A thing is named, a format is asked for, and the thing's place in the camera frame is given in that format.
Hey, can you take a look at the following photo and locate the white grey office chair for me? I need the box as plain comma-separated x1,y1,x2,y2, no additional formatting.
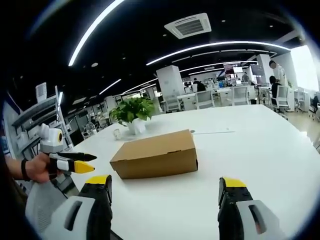
24,171,79,237

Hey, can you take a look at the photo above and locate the grey metal shelf rack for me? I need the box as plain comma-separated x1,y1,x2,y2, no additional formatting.
10,84,74,157

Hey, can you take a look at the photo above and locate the white square pillar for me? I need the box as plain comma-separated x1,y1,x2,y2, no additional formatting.
155,64,186,111

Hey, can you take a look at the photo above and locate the white mesh office chair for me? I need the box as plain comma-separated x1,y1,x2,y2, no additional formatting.
230,85,250,107
194,89,215,110
271,85,290,115
164,95,183,113

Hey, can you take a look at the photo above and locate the person's left hand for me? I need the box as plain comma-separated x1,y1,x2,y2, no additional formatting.
25,152,60,184

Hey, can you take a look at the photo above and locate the wall display screen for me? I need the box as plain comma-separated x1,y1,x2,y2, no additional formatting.
223,63,244,76
250,64,266,85

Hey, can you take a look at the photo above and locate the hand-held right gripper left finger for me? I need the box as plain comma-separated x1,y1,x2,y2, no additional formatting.
54,174,113,240

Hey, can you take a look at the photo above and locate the long curved ceiling light strip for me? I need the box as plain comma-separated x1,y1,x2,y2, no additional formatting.
145,40,292,67
67,0,126,67

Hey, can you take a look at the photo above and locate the black wristband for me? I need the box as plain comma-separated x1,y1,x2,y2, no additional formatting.
20,158,32,182

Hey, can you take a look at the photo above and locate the white box appliance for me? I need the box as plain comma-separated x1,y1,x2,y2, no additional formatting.
34,82,49,103

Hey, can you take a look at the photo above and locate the brown cardboard shoe box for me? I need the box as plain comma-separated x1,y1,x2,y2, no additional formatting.
109,128,199,180

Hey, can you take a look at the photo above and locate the white ceiling air conditioner vent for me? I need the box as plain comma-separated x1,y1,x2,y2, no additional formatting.
163,12,212,40

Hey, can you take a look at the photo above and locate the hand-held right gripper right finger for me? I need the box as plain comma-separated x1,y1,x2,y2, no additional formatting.
217,176,288,240

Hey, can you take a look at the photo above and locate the green potted plant white pot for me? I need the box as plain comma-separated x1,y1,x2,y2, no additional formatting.
108,96,157,135

